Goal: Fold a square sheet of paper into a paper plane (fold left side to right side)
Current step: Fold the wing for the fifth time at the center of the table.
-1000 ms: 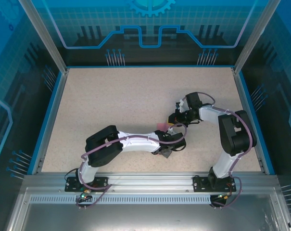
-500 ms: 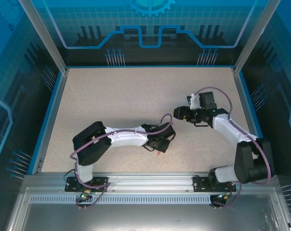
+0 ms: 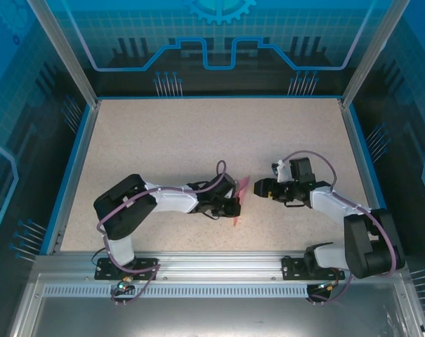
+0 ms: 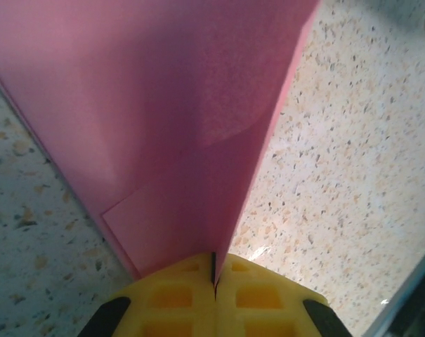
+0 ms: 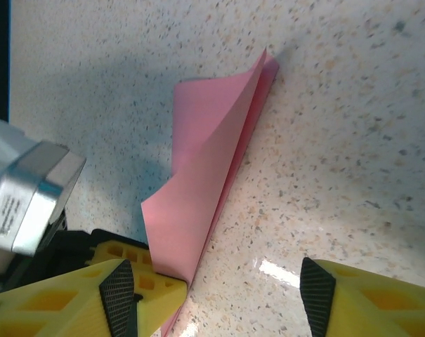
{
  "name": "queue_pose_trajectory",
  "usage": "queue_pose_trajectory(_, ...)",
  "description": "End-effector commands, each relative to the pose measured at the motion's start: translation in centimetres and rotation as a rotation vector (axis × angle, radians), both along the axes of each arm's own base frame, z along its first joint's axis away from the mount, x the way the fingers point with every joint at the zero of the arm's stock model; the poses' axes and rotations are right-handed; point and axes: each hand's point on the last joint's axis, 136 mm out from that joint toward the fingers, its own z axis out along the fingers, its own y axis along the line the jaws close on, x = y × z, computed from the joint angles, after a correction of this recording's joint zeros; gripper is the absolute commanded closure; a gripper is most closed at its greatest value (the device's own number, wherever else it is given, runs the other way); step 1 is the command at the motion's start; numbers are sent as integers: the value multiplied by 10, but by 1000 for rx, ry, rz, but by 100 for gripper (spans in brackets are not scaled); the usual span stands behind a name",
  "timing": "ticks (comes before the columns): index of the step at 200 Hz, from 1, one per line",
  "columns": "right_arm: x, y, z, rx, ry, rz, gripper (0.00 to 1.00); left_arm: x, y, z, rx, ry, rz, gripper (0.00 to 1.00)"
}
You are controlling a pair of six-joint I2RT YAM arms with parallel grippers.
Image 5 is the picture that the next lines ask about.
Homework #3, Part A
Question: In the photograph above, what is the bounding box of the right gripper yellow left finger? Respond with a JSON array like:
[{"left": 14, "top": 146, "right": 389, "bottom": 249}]
[{"left": 0, "top": 258, "right": 143, "bottom": 337}]

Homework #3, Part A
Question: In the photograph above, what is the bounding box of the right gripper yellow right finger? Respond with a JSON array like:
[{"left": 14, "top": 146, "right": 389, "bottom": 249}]
[{"left": 299, "top": 256, "right": 425, "bottom": 337}]

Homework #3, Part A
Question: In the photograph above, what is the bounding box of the pink paper sheet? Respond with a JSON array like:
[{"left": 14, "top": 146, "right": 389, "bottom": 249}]
[{"left": 140, "top": 46, "right": 280, "bottom": 337}]

